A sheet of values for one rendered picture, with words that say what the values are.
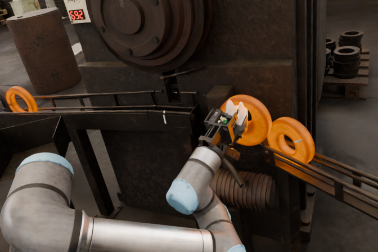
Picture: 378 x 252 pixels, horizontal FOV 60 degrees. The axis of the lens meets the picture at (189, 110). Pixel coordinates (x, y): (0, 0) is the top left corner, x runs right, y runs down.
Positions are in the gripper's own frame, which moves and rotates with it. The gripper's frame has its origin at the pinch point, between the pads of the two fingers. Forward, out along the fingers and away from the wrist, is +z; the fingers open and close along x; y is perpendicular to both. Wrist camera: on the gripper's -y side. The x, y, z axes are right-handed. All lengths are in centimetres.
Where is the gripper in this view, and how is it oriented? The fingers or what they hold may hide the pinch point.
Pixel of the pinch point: (242, 107)
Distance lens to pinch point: 95.7
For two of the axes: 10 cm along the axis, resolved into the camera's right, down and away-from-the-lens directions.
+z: 5.0, -6.8, 5.4
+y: -2.9, -7.1, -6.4
